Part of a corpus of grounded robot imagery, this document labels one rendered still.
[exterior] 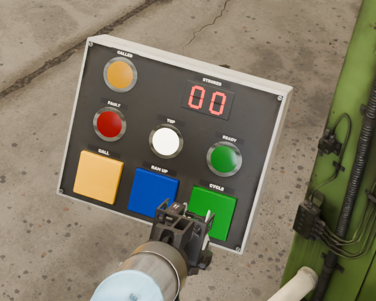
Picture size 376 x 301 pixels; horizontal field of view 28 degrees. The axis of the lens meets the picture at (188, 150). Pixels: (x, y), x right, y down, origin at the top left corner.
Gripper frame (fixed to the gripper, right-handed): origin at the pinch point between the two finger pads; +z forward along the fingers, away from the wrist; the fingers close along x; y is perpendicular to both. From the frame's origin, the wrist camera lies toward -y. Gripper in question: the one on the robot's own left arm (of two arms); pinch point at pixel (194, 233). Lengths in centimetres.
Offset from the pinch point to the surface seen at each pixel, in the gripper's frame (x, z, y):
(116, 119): 19.0, 10.2, 10.6
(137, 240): 36, 116, -55
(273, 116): -5.8, 10.6, 18.3
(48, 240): 63, 107, -61
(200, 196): 2.1, 9.8, 2.4
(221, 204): -1.5, 9.8, 2.2
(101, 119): 21.4, 10.2, 9.9
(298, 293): -18, 44, -23
